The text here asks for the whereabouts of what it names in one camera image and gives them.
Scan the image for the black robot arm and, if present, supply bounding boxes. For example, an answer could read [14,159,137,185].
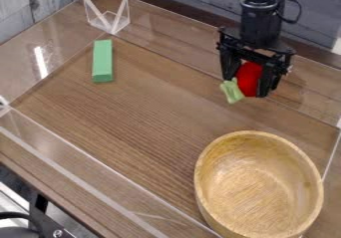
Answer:
[216,0,302,104]

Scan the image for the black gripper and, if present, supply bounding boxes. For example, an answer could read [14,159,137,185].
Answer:
[215,27,295,98]

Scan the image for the clear acrylic tray walls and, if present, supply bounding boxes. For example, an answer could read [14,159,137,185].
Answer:
[0,1,341,238]

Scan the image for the green rectangular block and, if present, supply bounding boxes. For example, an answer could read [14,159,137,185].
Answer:
[92,40,113,83]

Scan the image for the red plush strawberry toy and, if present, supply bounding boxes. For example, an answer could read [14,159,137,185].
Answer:
[219,62,262,104]

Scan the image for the black cable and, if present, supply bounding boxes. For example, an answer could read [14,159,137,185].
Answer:
[0,211,34,238]

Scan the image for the wooden bowl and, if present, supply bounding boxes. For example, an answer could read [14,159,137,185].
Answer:
[192,130,323,238]

